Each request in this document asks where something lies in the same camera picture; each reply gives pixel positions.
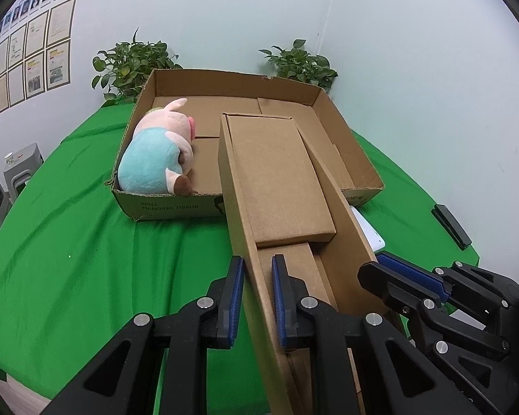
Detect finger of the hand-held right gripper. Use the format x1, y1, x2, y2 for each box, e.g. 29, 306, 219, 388
357, 251, 513, 415
432, 260, 519, 325

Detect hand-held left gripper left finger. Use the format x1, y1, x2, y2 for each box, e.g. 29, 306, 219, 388
39, 256, 246, 415

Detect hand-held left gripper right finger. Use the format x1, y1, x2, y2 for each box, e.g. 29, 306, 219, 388
270, 254, 485, 415

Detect narrow brown cardboard box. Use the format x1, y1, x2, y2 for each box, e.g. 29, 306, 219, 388
218, 112, 398, 415

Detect large cardboard box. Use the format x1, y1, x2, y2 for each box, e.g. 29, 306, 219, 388
111, 68, 385, 222

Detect white flat box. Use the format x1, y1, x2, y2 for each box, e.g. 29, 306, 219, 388
349, 205, 386, 252

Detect black rectangular bar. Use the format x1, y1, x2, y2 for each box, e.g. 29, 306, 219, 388
431, 204, 473, 250

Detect pink pig plush toy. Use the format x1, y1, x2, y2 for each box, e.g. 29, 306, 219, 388
118, 97, 200, 195

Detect green tablecloth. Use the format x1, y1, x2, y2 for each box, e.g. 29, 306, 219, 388
0, 106, 480, 415

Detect green potted plant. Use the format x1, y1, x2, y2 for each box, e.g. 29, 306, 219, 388
258, 39, 339, 93
92, 28, 184, 107

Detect group of framed wall documents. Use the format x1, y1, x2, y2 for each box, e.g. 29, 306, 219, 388
0, 0, 76, 124

